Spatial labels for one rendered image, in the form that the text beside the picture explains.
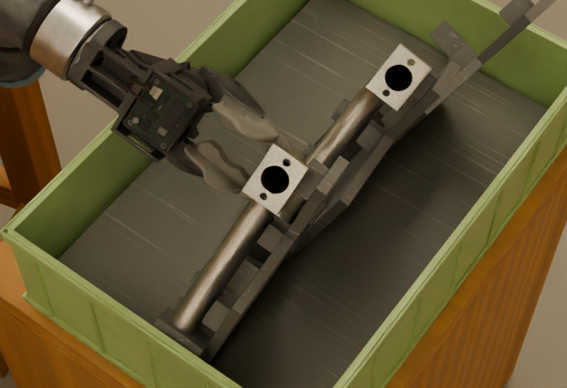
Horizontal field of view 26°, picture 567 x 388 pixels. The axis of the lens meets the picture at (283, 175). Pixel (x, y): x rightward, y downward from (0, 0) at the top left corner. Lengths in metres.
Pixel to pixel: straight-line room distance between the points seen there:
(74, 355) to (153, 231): 0.18
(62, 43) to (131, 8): 1.76
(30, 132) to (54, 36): 0.99
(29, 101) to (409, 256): 0.82
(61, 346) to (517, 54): 0.68
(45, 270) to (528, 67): 0.66
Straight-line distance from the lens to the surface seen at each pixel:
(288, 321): 1.43
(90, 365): 1.50
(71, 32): 1.12
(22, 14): 1.13
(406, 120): 1.30
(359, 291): 1.45
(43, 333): 1.53
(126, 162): 1.51
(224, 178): 1.13
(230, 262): 1.28
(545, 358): 2.40
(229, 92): 1.13
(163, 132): 1.08
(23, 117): 2.06
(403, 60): 1.20
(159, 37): 2.81
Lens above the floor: 2.11
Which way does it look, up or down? 55 degrees down
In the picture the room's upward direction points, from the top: straight up
